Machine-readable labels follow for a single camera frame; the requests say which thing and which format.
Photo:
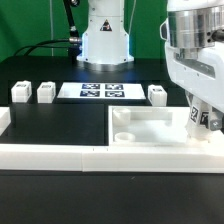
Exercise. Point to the white U-shaped obstacle fence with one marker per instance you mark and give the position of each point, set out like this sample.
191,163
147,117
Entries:
111,158

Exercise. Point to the white square table top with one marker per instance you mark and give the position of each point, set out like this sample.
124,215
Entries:
142,126

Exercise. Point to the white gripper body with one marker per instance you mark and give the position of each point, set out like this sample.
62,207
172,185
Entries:
204,77

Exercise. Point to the white base tag plate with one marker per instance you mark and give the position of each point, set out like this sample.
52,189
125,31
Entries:
120,91

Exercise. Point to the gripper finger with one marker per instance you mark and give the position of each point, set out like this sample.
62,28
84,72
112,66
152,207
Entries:
215,120

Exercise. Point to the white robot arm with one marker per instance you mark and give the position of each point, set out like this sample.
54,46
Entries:
193,35

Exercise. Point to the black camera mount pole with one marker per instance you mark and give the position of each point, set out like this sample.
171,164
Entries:
74,39

